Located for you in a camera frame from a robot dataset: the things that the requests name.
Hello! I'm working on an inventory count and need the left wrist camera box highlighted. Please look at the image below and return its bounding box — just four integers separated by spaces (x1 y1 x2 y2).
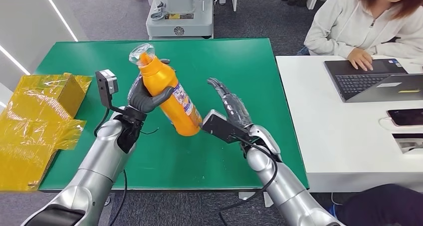
95 69 127 115

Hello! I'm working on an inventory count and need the person's hand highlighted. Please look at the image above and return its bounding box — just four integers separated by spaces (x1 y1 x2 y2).
347 47 375 71

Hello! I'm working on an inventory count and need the white desktop device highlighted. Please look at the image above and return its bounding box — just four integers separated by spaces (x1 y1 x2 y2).
392 133 423 155

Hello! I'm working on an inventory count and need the person's leg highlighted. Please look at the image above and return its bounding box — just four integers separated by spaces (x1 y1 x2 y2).
327 184 423 226

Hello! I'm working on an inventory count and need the dark grey laptop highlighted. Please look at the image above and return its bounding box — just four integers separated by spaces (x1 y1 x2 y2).
324 58 423 103

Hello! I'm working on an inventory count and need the white desk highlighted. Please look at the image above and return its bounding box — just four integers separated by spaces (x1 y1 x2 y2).
275 55 423 194

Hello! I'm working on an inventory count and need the yellow film-wrapped cardboard box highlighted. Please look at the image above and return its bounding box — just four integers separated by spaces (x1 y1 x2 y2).
0 73 93 192

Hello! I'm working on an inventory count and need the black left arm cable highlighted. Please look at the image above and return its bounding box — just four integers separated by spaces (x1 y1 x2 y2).
93 108 160 226

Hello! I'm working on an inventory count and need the black smartphone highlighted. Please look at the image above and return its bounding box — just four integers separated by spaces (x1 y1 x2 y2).
387 108 423 127

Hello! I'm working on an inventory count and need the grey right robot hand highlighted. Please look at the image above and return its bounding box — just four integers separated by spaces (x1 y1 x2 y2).
207 77 254 129

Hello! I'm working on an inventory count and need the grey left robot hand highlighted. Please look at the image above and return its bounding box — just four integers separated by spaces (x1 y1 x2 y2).
127 58 176 115

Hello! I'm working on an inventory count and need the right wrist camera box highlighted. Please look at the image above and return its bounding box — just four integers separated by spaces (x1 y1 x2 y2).
202 109 252 145

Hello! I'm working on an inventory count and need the white machine base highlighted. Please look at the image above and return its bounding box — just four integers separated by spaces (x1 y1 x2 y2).
146 0 214 40

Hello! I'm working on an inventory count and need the person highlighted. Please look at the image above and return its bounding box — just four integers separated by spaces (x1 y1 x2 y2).
296 0 423 71

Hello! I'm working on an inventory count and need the orange plastic bottle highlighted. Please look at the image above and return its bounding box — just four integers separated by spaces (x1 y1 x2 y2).
128 43 203 137

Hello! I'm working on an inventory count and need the white charging cable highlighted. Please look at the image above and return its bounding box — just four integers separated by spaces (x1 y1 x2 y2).
378 117 395 132

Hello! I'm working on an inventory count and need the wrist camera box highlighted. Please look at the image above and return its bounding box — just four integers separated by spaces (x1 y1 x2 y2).
202 109 252 145
95 69 127 115

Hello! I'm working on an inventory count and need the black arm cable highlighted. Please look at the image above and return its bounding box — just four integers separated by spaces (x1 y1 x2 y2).
218 137 279 226
93 108 160 226

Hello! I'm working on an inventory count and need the green table mat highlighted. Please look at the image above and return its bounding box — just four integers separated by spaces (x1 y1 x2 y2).
35 37 310 192

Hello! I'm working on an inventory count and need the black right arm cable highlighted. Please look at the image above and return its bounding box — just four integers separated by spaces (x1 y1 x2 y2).
218 137 279 226

